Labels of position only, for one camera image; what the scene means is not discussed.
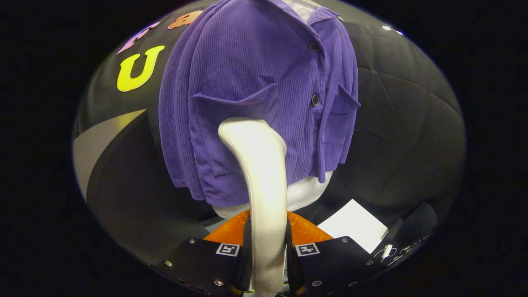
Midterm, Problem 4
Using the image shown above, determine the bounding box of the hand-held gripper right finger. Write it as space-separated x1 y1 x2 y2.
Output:
285 210 390 297

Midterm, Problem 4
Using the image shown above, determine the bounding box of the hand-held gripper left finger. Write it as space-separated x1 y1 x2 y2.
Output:
151 209 253 297

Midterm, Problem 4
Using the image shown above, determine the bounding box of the white shirt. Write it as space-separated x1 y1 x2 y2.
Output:
212 0 335 220

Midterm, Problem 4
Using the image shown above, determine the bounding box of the white garment steamer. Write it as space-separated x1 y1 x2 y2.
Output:
217 117 289 297

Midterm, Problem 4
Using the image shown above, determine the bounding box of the purple corduroy jacket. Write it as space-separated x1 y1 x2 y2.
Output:
158 0 362 208

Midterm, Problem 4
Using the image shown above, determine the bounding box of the white paper sheet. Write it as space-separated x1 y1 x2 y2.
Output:
316 199 389 255

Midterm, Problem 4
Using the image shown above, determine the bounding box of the black stand base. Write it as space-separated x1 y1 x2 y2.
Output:
382 201 438 266

